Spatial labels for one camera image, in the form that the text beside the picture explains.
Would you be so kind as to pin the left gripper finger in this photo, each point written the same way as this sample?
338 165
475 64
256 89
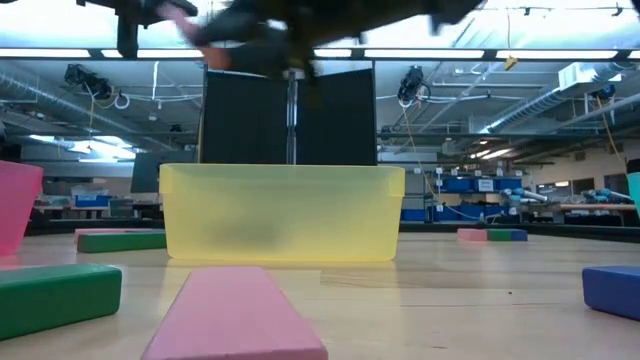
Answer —
175 7

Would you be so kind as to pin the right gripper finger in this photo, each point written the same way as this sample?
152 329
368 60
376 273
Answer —
212 32

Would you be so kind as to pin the pink rectangular block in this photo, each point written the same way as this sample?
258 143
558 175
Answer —
235 315
471 235
107 231

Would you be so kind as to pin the green rectangular block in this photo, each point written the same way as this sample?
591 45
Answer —
499 235
55 300
122 242

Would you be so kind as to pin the blue rectangular block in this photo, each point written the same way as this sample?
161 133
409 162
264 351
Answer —
520 235
612 292

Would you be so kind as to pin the black folding partition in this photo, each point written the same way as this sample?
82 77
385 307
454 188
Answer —
240 120

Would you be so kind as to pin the overhead light bar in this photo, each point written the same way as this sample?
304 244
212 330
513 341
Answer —
425 53

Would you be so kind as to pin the black monitor screen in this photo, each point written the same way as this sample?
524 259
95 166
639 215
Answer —
147 172

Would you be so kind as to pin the blue storage crate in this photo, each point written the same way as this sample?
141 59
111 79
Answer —
92 201

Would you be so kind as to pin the yellow plastic bin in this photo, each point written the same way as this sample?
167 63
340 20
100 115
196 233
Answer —
280 215

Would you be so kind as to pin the red plastic bin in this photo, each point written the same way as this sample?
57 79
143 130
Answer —
17 210

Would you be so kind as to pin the yellow hanging tag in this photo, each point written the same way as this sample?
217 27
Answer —
510 63

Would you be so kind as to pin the shelf with blue bins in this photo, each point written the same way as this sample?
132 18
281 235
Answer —
480 197

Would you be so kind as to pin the white ceiling box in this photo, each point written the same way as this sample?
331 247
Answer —
577 75

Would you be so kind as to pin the wooden background table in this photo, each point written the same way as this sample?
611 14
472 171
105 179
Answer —
600 206

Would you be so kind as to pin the teal plastic bin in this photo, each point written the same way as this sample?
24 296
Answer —
635 192

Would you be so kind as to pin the silver ceiling duct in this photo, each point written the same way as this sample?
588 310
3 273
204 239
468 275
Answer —
525 107

